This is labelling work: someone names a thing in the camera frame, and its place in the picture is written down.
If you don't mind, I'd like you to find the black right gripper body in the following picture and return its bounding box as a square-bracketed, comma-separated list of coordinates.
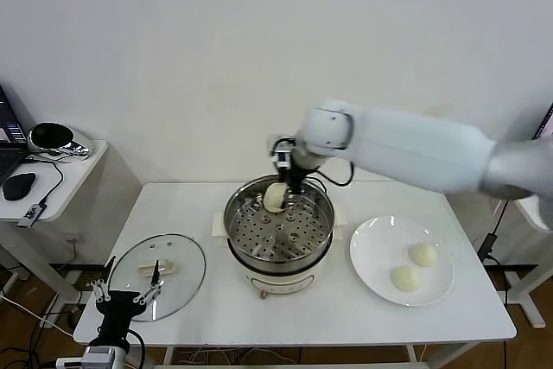
[284, 164, 313, 194]

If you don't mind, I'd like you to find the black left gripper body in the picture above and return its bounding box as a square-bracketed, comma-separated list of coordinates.
[94, 290, 140, 347]

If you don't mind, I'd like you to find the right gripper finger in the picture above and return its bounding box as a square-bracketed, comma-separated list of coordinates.
[284, 187, 303, 210]

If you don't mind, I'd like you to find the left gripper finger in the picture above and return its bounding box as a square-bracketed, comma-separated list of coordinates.
[89, 255, 117, 303]
[133, 259, 165, 306]

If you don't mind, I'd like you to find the white steamed baozi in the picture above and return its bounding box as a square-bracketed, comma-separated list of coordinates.
[408, 242, 439, 266]
[390, 264, 423, 293]
[262, 184, 289, 214]

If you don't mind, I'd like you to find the glass lid with cream handle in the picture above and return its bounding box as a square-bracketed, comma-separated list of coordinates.
[110, 232, 207, 322]

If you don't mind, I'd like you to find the stainless steel steamer basket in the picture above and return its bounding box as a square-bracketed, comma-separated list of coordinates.
[223, 174, 335, 273]

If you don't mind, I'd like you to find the white side desk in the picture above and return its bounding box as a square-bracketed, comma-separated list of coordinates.
[0, 139, 143, 301]
[444, 187, 553, 329]

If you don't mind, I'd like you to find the white round plate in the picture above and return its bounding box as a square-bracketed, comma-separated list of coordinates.
[348, 214, 454, 308]

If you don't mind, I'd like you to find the black computer mouse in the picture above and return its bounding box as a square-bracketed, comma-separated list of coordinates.
[2, 172, 37, 202]

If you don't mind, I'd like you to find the chrome silver helmet-shaped device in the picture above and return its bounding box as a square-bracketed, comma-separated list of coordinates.
[26, 122, 94, 165]

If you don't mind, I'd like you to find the open black laptop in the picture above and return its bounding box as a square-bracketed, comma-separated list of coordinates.
[0, 85, 30, 187]

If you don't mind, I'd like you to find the open grey laptop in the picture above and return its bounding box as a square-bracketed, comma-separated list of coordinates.
[533, 103, 553, 141]

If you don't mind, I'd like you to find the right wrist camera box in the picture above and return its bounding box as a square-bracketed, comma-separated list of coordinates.
[270, 137, 299, 170]

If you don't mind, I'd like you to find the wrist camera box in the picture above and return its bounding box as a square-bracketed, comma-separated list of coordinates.
[54, 355, 90, 369]
[270, 137, 299, 170]

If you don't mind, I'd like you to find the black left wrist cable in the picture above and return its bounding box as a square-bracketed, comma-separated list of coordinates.
[124, 328, 148, 369]

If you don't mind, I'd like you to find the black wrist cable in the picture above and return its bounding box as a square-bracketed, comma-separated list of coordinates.
[124, 328, 148, 369]
[308, 160, 355, 188]

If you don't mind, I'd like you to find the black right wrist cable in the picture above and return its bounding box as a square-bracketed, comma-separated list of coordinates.
[308, 160, 355, 188]

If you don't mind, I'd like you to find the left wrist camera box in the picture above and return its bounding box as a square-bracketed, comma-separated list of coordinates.
[54, 355, 90, 369]

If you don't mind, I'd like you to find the white floor cable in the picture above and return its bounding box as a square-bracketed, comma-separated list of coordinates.
[0, 293, 77, 338]

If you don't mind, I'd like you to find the white cable bundle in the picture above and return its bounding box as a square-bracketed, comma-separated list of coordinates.
[172, 347, 303, 366]

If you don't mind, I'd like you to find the thin black hub cable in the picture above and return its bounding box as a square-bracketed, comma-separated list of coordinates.
[23, 156, 65, 208]

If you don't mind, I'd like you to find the laptop charger cable with adapter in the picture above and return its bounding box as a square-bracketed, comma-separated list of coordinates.
[477, 200, 509, 266]

